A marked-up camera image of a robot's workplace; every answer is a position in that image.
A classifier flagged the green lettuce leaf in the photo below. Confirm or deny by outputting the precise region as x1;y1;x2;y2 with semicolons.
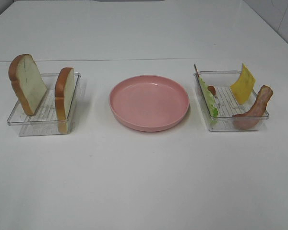
198;77;218;117

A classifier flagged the dark brown bacon strip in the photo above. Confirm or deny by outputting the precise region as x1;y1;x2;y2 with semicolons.
194;65;216;96

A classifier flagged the bread slice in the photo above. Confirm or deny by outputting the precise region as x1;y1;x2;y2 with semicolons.
8;54;47;116
55;67;75;134

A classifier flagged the yellow cheese slice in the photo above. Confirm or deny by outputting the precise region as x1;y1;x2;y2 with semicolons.
230;63;256;104

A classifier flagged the pink bacon strip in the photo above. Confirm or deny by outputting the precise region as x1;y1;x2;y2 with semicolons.
232;85;273;130

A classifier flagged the pink plate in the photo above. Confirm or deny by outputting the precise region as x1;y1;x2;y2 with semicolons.
109;75;190;132

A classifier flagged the right clear plastic tray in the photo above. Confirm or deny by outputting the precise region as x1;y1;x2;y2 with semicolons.
194;70;269;132

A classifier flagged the clear plastic tray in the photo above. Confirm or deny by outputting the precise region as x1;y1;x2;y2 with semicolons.
7;72;82;137
194;70;269;132

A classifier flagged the left clear plastic tray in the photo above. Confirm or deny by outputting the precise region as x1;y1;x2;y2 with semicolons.
7;72;82;137

